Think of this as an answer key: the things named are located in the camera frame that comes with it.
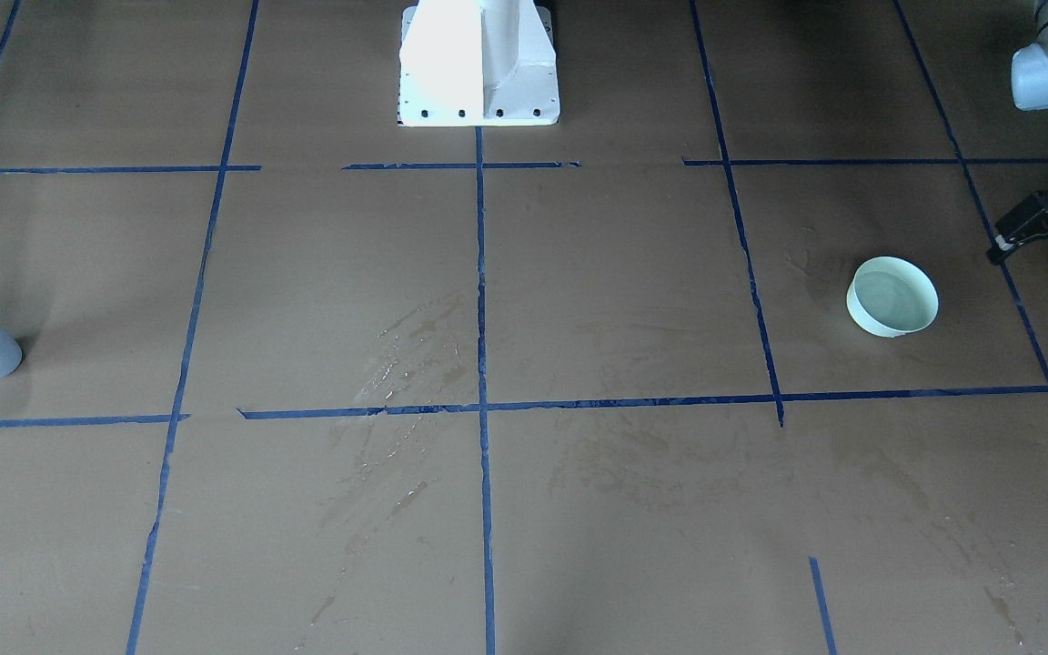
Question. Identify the light green bowl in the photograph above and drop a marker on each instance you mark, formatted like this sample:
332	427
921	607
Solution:
889	297

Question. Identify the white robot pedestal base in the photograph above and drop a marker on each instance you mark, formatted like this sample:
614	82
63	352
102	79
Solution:
477	63

